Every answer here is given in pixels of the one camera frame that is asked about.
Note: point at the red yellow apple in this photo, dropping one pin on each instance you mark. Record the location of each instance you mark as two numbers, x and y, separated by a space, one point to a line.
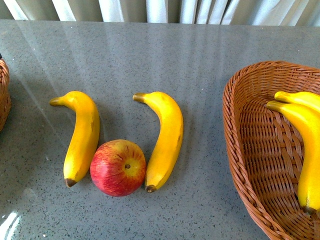
118 168

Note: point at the yellow banana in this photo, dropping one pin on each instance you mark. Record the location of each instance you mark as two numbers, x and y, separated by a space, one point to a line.
168 145
85 137
307 122
305 98

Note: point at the right brown wicker basket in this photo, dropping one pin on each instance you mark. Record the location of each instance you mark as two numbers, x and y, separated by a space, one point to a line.
265 151

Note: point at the brown wicker basket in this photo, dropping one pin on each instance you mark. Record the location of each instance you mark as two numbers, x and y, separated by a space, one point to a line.
265 151
5 99

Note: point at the left brown wicker basket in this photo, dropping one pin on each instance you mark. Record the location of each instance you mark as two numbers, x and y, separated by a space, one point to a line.
5 99

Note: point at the white pleated curtain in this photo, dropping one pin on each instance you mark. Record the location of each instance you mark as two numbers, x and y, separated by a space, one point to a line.
211 12

